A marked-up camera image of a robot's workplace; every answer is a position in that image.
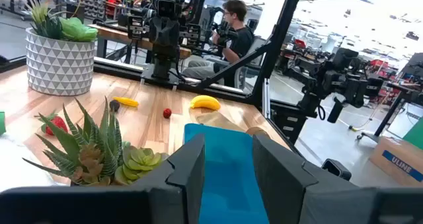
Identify shelf with red bins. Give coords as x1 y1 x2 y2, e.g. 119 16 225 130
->
79 0 123 20

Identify black aluminium table frame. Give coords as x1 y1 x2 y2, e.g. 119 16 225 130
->
0 0 305 110

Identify white triangle-patterned planter with plant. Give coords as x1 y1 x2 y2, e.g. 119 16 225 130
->
20 0 99 96

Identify black side table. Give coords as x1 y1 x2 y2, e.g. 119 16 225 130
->
356 52 423 144

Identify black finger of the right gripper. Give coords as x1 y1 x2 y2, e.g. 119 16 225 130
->
150 18 165 52
164 19 180 52

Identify small spiky succulent pot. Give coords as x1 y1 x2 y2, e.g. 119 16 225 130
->
22 96 170 187

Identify wooden workbench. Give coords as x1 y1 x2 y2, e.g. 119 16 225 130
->
88 23 192 60

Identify cardboard box with blue label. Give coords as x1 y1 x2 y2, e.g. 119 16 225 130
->
369 135 423 188

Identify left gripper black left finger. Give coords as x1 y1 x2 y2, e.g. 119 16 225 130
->
131 133 206 224

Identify person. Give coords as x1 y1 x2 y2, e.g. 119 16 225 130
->
180 0 256 88

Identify tan cloth napkin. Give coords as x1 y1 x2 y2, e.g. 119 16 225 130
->
194 110 265 139

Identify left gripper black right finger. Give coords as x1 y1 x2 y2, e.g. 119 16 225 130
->
252 135 376 224

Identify white checked kitchen towel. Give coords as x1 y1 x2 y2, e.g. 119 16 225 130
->
0 133 59 192

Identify small yellow toy pepper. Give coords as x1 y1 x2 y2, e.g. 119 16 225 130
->
112 96 140 108

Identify blue plastic tupperware container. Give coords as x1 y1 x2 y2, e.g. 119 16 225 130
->
183 122 271 224

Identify yellow toy banana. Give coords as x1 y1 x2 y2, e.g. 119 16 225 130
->
189 94 222 112

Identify red toy strawberry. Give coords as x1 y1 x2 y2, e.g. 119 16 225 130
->
34 110 69 137

